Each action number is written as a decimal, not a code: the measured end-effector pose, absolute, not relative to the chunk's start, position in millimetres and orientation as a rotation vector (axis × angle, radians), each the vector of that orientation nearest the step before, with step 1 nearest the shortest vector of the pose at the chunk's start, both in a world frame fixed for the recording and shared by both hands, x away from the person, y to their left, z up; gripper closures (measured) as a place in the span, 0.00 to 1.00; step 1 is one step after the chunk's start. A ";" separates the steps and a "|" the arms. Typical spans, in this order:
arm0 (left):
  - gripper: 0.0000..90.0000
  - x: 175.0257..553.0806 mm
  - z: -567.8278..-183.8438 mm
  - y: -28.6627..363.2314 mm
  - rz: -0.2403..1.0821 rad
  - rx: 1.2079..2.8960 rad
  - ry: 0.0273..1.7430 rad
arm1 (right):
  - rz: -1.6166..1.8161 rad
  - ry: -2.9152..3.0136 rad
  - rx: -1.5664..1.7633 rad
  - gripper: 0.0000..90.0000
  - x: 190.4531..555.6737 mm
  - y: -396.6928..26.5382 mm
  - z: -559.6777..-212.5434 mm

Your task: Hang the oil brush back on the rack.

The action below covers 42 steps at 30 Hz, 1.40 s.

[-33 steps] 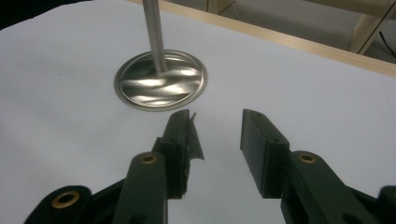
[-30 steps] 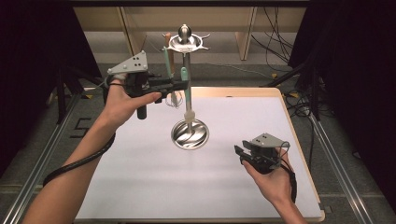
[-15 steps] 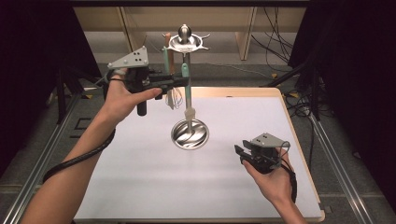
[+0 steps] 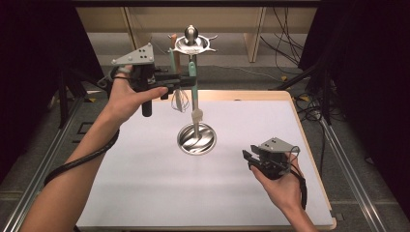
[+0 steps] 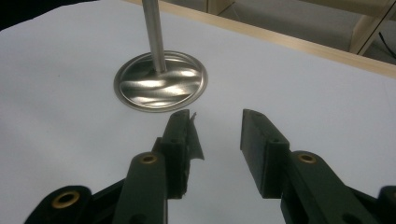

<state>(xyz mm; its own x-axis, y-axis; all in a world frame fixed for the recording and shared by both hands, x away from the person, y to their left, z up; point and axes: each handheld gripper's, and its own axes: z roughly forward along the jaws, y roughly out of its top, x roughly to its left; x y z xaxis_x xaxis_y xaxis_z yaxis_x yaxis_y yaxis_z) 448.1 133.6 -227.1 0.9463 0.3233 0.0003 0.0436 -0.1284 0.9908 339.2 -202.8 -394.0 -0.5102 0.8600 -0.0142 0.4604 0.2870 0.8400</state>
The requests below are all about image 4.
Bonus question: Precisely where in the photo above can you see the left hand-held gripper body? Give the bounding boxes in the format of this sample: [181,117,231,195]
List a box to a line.
[110,43,162,118]

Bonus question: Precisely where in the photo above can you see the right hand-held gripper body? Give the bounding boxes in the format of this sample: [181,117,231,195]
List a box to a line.
[253,137,301,181]

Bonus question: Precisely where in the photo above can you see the wooden-handled wire whisk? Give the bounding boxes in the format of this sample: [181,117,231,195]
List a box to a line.
[169,33,191,113]

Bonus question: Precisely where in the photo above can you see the metal utensil stand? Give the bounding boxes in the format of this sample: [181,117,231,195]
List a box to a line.
[167,24,219,156]

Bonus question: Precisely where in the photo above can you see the person's left hand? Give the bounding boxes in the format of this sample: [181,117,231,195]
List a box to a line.
[103,65,169,126]

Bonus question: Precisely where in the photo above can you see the person's right hand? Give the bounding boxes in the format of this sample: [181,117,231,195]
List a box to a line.
[250,159,306,216]

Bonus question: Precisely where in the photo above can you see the black tripod stand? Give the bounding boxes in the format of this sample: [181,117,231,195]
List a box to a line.
[57,68,121,130]
[270,61,334,126]

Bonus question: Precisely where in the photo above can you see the white paper sheet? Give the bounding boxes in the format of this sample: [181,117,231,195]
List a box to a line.
[76,100,334,228]

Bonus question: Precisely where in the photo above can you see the black curtain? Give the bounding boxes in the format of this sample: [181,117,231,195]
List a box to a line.
[298,0,410,220]
[0,0,106,182]

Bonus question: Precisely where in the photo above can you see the right hand-held gripper black cable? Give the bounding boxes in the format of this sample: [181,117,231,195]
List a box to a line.
[289,167,308,211]

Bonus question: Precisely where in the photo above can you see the hand-held gripper black cable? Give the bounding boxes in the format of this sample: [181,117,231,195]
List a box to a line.
[289,167,308,211]
[43,128,121,187]

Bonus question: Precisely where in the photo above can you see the black floor cable bundle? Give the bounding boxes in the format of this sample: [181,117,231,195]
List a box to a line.
[294,91,327,124]

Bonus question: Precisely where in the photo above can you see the aluminium floor rail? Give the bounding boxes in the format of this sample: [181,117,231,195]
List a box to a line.
[1,96,85,232]
[318,115,390,232]

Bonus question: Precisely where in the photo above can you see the left hand-held gripper black cable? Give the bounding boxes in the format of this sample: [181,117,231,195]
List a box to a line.
[43,128,121,187]

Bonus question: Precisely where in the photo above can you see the hanging black cables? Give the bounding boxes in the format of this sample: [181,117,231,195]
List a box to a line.
[260,6,306,68]

